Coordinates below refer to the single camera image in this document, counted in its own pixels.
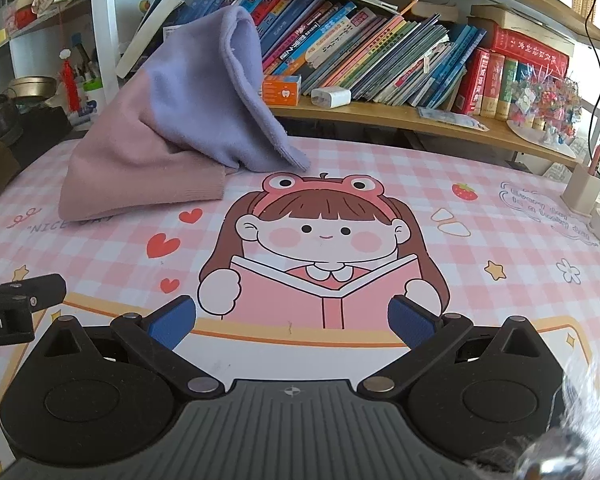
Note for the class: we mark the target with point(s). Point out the red hardcover dictionary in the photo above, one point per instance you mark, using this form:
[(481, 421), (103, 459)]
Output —
[(472, 82)]

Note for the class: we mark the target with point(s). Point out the thick red book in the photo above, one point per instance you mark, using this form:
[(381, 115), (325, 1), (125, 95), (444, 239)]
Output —
[(530, 50)]

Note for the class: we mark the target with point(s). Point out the red tassel ornament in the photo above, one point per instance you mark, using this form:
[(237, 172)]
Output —
[(72, 82)]

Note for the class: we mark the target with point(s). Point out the thick white-paged book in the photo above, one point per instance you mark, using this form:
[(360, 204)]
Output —
[(147, 35)]

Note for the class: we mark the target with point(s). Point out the clear plastic wrap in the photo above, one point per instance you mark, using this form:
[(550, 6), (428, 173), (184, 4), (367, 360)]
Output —
[(590, 410)]

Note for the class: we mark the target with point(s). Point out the white charger adapter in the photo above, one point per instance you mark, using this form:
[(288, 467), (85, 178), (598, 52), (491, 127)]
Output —
[(331, 98)]

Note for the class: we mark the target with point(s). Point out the white tub with green lid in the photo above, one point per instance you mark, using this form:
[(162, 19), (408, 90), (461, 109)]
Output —
[(94, 99)]

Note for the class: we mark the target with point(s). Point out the colourful flower bouquet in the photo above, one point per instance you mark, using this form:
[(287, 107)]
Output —
[(545, 102)]

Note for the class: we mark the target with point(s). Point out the beige pen holder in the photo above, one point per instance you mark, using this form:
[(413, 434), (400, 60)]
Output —
[(582, 192)]

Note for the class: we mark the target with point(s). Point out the brass bowl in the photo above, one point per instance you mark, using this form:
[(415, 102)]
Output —
[(30, 87)]

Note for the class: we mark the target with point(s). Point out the black box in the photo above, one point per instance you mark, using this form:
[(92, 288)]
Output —
[(42, 132)]

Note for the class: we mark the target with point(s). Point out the black leather shoe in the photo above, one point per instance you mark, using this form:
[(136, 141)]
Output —
[(0, 120)]

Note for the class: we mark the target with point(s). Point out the row of colourful books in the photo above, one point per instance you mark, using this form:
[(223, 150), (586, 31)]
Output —
[(360, 50)]

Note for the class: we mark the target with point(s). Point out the small orange box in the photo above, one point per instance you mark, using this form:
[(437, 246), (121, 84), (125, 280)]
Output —
[(281, 90)]

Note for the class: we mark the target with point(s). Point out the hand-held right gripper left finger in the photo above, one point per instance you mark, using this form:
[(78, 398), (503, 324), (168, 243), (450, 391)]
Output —
[(172, 321)]

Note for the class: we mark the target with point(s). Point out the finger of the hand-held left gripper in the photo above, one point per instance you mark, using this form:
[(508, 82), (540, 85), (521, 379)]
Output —
[(35, 291)]

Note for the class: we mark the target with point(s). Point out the wooden and white bookshelf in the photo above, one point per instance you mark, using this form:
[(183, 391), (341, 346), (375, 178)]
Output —
[(380, 116)]

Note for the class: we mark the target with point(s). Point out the blue printed packet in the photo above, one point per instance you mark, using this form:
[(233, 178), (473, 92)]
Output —
[(452, 119)]

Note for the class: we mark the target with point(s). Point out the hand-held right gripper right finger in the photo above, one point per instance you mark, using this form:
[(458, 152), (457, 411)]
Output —
[(411, 327)]

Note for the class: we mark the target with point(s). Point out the pink checkered cartoon table mat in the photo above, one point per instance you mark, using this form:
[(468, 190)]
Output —
[(480, 260)]

